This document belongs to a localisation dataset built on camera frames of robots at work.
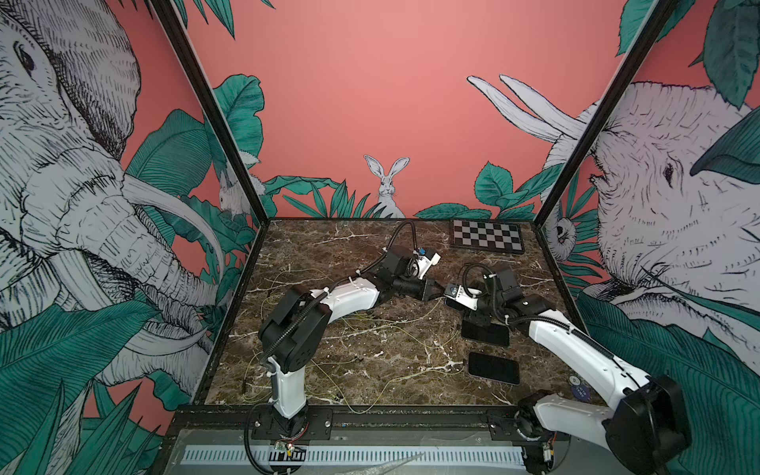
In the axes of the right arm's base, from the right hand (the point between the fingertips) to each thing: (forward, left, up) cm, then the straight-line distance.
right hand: (464, 290), depth 84 cm
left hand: (-2, +5, +2) cm, 6 cm away
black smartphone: (-18, -9, -14) cm, 24 cm away
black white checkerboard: (+32, -16, -12) cm, 38 cm away
